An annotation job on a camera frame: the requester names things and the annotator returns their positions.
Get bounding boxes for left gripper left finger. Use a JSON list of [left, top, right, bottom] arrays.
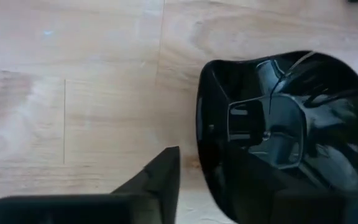
[[0, 146, 181, 224]]

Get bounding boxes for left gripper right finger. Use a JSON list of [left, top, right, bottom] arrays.
[[227, 142, 358, 224]]

